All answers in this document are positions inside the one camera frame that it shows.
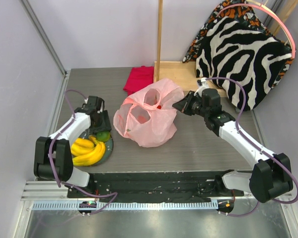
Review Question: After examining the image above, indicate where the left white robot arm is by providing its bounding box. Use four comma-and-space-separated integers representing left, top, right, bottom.
34, 96, 111, 198

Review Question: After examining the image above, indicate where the zebra pattern cloth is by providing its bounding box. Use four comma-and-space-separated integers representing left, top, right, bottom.
196, 17, 292, 111

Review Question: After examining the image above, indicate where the red folded cloth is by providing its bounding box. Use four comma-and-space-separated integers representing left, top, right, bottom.
123, 66, 154, 96

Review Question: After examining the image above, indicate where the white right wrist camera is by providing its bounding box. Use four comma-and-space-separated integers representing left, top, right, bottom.
196, 77, 209, 94

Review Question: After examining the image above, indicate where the white slotted cable duct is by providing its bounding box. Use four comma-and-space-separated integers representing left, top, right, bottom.
32, 200, 218, 211

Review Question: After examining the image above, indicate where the red apple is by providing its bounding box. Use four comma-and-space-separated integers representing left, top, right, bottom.
134, 113, 151, 124

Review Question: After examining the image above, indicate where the orange floral cloth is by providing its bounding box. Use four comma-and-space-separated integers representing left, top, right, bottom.
182, 0, 295, 86

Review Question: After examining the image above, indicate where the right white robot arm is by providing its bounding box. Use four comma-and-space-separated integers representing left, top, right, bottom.
172, 89, 294, 203

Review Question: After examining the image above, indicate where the pink plastic bag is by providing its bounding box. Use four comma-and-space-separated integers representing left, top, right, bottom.
113, 78, 184, 147

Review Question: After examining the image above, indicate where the yellow banana bunch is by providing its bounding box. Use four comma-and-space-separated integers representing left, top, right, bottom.
71, 136, 107, 167

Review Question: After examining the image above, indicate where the wooden stand with post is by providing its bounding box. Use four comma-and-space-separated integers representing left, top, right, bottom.
153, 0, 220, 93

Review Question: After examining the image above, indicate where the dark green plate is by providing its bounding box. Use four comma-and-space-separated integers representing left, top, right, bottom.
83, 134, 113, 166

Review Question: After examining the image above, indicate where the pink hoop tube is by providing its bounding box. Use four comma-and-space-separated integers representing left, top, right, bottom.
215, 3, 297, 59

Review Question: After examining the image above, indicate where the green mango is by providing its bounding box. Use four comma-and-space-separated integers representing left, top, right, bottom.
96, 131, 111, 142

